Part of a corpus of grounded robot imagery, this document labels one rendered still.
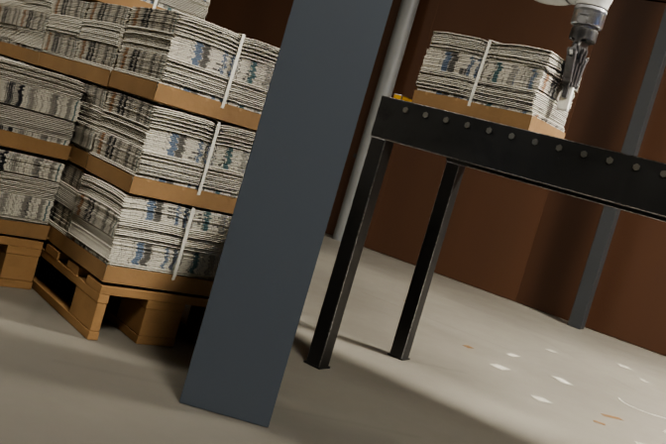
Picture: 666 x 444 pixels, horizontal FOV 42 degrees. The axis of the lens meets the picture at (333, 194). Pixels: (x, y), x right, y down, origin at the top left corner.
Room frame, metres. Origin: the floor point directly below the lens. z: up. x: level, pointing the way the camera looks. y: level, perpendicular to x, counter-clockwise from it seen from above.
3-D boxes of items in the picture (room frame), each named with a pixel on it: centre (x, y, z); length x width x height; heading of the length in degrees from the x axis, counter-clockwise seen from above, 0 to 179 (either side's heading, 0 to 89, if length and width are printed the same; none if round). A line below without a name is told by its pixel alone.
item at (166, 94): (2.65, 0.69, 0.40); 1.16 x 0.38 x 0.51; 39
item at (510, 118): (2.51, -0.47, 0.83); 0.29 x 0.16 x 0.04; 147
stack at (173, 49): (2.64, 0.69, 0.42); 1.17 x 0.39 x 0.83; 39
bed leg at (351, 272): (2.47, -0.09, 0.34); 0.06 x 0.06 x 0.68; 57
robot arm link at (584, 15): (2.46, -0.55, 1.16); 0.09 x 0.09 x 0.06
